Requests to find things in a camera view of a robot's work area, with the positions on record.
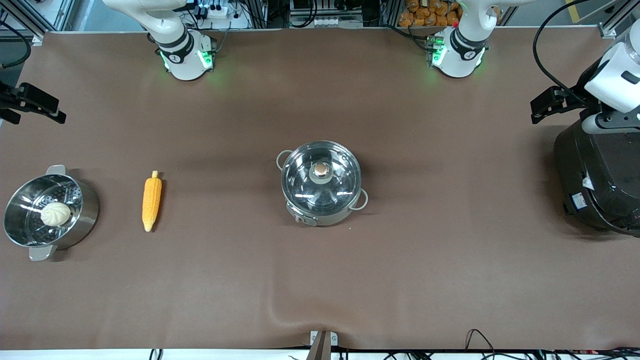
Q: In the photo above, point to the yellow corn cob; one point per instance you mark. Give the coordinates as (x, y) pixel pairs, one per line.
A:
(151, 200)

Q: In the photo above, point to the glass pot lid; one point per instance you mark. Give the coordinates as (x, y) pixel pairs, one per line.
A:
(300, 185)

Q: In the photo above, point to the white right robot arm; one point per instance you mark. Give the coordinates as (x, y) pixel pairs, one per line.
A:
(182, 55)

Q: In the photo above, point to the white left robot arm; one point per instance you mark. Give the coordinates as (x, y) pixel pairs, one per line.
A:
(460, 52)

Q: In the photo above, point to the steel steamer pot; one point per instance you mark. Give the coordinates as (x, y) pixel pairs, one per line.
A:
(85, 215)

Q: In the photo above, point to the black rice cooker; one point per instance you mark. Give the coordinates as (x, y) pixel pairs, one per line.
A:
(600, 175)

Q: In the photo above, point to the white steamed bun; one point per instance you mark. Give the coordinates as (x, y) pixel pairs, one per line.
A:
(55, 214)

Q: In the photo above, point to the bag of orange buns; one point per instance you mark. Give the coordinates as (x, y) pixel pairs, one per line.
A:
(430, 15)

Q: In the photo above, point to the white power strip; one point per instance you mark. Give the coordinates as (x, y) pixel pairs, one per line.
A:
(225, 11)

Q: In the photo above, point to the brown table mat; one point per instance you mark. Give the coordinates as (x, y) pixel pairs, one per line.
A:
(320, 280)

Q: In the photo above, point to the aluminium frame profile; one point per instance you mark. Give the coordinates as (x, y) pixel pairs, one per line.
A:
(615, 22)
(22, 20)

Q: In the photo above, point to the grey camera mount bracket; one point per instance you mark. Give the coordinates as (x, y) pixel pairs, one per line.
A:
(322, 347)

